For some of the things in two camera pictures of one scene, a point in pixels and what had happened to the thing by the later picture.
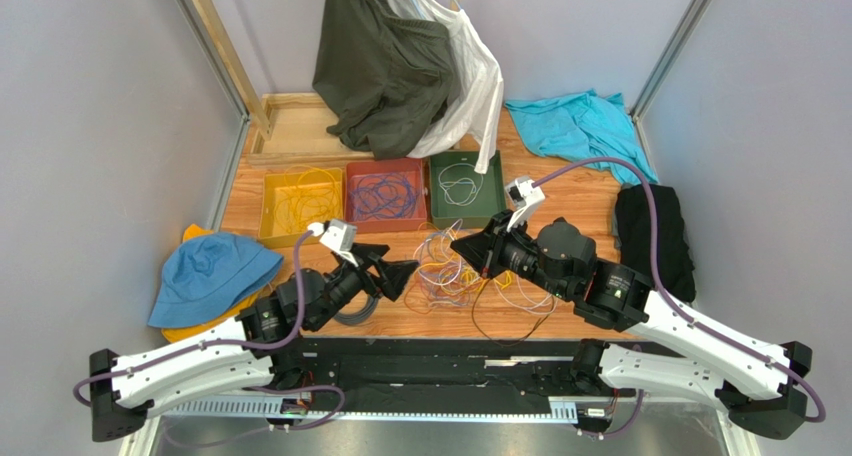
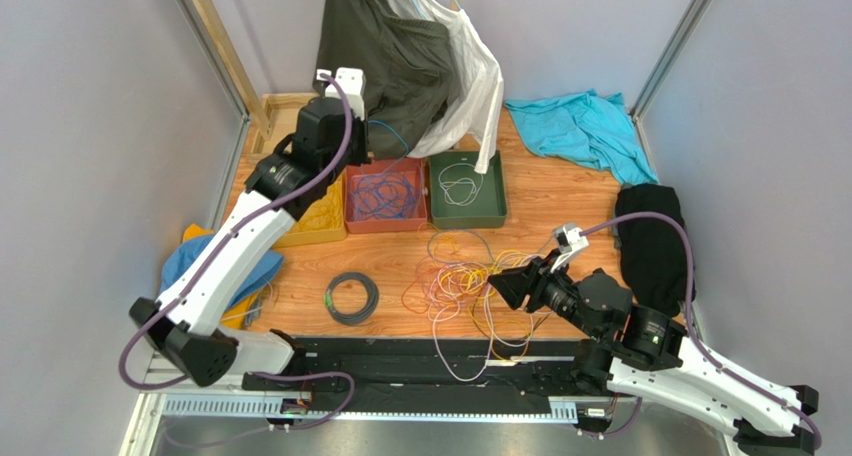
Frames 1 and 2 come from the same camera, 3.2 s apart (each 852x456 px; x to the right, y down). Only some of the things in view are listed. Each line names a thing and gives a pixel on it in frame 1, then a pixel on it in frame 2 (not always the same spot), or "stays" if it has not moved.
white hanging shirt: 475,103 stays
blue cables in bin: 383,195 stays
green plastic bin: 461,197 stays
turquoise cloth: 582,125 stays
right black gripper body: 497,240 → 530,290
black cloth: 633,228 stays
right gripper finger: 478,249 → 519,285
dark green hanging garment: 384,81 stays
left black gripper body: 344,285 → 357,152
